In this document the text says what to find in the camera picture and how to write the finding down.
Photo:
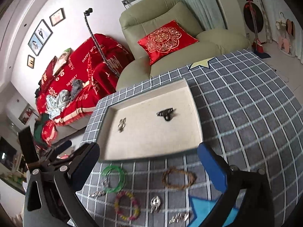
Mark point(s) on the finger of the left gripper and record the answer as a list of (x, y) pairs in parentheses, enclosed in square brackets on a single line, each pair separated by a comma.
[(60, 147), (27, 146)]

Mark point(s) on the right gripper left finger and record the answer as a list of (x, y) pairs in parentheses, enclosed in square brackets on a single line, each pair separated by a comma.
[(88, 155)]

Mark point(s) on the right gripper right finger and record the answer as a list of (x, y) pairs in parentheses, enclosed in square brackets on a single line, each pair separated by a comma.
[(257, 205)]

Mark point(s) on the small silver hair pin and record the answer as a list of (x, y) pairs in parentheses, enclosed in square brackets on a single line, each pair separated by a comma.
[(121, 125)]

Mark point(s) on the silver heart brooch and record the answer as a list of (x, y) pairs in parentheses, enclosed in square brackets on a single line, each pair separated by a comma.
[(179, 218), (155, 204)]

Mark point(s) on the black hair claw clip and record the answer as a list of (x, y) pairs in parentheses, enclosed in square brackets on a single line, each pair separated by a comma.
[(166, 114)]

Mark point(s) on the silver hair clip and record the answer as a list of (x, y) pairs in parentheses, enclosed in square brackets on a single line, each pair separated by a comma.
[(97, 194)]

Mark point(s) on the grey jewelry tray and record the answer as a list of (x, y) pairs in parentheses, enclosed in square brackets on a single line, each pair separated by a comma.
[(145, 134)]

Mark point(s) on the grey clothes pile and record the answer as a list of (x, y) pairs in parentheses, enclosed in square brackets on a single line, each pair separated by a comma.
[(55, 105)]

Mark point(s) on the cream printed pillow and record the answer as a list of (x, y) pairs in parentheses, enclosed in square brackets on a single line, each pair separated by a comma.
[(61, 61)]

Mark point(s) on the sofa with red cover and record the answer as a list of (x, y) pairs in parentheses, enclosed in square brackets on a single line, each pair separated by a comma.
[(94, 66)]

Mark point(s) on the red mop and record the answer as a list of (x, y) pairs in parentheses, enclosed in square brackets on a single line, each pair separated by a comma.
[(254, 21)]

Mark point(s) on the red embroidered cushion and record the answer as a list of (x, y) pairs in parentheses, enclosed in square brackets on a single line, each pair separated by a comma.
[(165, 40)]

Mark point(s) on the green leather armchair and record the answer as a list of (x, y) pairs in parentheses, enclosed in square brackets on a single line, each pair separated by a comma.
[(148, 15)]

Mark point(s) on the slipper rack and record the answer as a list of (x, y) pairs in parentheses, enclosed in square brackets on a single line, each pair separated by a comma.
[(286, 35)]

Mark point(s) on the white sheer curtain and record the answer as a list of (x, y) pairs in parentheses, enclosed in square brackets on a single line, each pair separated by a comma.
[(277, 10)]

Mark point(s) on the grey-blue curtain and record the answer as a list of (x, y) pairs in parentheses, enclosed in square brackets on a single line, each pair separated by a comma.
[(207, 12)]

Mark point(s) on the small picture frame left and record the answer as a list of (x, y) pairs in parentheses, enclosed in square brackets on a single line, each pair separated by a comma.
[(30, 61)]

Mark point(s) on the small picture frame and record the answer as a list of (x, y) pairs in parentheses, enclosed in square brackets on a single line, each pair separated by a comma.
[(57, 17), (30, 61)]

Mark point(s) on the double picture frame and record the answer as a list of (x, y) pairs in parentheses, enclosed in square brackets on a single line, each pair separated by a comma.
[(40, 37)]

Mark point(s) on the small picture frame right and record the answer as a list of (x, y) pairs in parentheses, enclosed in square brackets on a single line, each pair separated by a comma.
[(57, 17)]

